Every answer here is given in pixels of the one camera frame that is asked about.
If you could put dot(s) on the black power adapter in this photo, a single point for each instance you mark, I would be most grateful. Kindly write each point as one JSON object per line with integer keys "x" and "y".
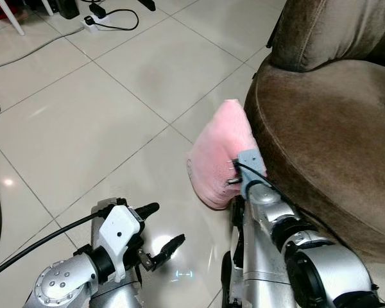
{"x": 97, "y": 10}

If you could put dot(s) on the white furniture leg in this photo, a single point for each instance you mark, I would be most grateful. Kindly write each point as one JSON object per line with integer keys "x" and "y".
{"x": 11, "y": 16}

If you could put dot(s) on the pink plush pillow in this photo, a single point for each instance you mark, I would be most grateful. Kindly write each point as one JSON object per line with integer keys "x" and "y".
{"x": 219, "y": 151}

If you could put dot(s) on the brown fabric sofa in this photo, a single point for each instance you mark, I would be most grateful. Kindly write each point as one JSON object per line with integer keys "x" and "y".
{"x": 327, "y": 128}

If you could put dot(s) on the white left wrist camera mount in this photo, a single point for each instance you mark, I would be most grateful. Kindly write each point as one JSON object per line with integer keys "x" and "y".
{"x": 117, "y": 234}

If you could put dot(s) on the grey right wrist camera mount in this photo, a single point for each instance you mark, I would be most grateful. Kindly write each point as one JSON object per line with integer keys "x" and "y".
{"x": 251, "y": 162}

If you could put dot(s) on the white power strip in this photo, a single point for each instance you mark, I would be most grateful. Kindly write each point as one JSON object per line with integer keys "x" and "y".
{"x": 96, "y": 23}

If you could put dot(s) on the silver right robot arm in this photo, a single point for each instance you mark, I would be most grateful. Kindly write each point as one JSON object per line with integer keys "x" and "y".
{"x": 269, "y": 256}

